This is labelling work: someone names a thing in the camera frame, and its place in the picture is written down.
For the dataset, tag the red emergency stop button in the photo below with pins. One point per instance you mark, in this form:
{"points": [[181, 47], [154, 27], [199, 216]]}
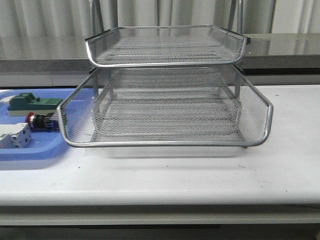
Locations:
{"points": [[40, 122]]}

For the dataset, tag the blue plastic tray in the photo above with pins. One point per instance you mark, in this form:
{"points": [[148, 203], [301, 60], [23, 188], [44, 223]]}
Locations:
{"points": [[45, 144]]}

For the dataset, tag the grey stone back counter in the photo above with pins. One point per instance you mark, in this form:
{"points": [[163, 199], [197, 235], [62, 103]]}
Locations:
{"points": [[52, 62]]}

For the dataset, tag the green terminal block module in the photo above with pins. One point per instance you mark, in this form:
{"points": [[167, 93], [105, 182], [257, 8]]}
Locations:
{"points": [[25, 103]]}

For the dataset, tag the white circuit breaker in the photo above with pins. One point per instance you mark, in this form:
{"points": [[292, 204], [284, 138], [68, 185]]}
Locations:
{"points": [[14, 136]]}

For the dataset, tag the silver wire rack frame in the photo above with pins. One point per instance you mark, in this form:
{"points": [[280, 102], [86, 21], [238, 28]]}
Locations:
{"points": [[236, 10]]}

